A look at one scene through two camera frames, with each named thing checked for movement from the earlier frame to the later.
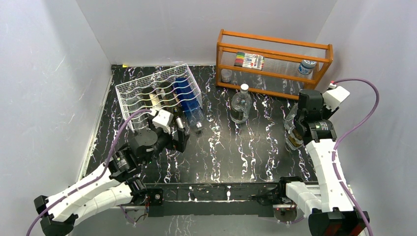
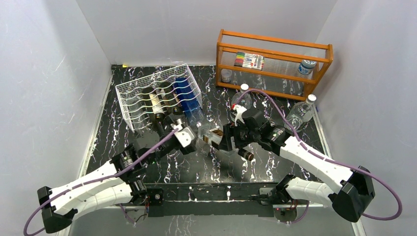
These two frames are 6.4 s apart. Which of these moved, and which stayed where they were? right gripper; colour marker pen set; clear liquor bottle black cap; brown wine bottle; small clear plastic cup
Moved: clear liquor bottle black cap; right gripper
Stayed: brown wine bottle; colour marker pen set; small clear plastic cup
